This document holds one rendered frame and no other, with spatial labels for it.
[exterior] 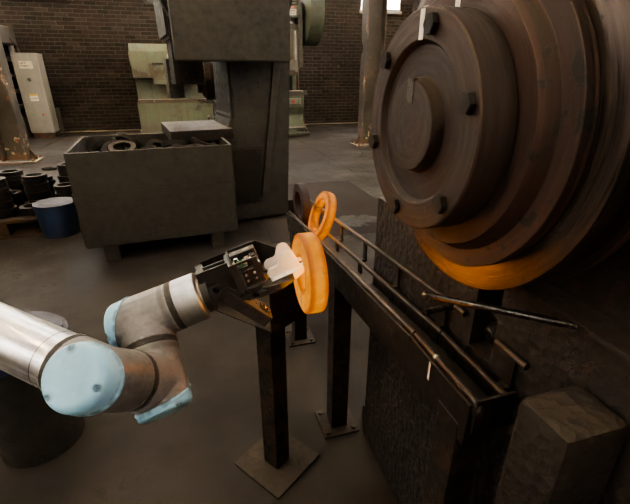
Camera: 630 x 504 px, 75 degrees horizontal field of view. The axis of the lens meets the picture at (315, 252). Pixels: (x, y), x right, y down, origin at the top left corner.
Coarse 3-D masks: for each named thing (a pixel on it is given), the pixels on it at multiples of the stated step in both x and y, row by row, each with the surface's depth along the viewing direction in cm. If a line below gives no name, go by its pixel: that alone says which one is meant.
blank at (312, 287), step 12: (300, 240) 76; (312, 240) 74; (300, 252) 77; (312, 252) 73; (312, 264) 72; (324, 264) 72; (300, 276) 82; (312, 276) 71; (324, 276) 72; (300, 288) 81; (312, 288) 72; (324, 288) 72; (300, 300) 81; (312, 300) 73; (324, 300) 74; (312, 312) 76
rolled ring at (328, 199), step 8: (328, 192) 150; (320, 200) 155; (328, 200) 146; (312, 208) 160; (320, 208) 159; (328, 208) 145; (312, 216) 159; (328, 216) 145; (312, 224) 158; (320, 224) 148; (328, 224) 145; (320, 232) 147; (328, 232) 147
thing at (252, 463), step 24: (288, 288) 99; (288, 312) 101; (264, 336) 113; (264, 360) 116; (264, 384) 120; (264, 408) 125; (264, 432) 129; (288, 432) 131; (264, 456) 134; (288, 456) 135; (312, 456) 136; (264, 480) 128; (288, 480) 128
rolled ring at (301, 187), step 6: (294, 186) 173; (300, 186) 165; (306, 186) 166; (294, 192) 174; (300, 192) 164; (306, 192) 163; (294, 198) 176; (300, 198) 165; (306, 198) 162; (294, 204) 177; (300, 204) 177; (306, 204) 162; (294, 210) 178; (300, 210) 177; (306, 210) 163; (300, 216) 176; (306, 216) 164; (306, 222) 166
